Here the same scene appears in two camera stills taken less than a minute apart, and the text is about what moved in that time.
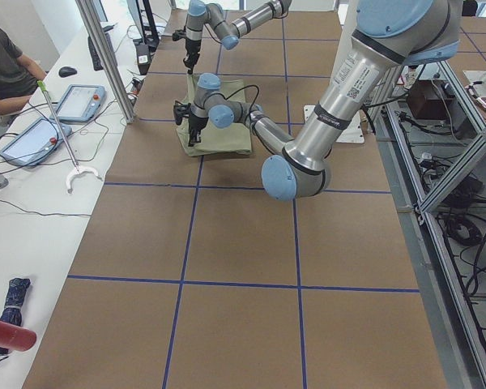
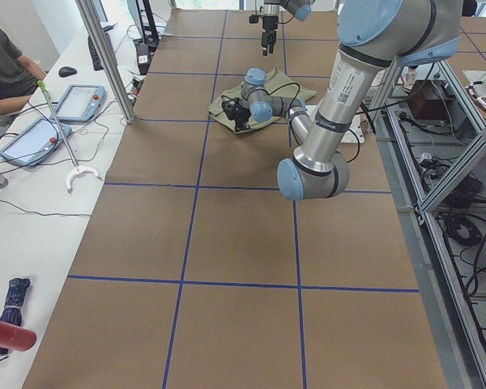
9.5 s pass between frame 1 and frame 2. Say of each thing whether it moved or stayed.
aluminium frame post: stayed
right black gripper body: moved
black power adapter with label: stayed
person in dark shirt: stayed
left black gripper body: moved
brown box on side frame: stayed
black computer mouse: stayed
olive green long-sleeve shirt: moved
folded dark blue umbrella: stayed
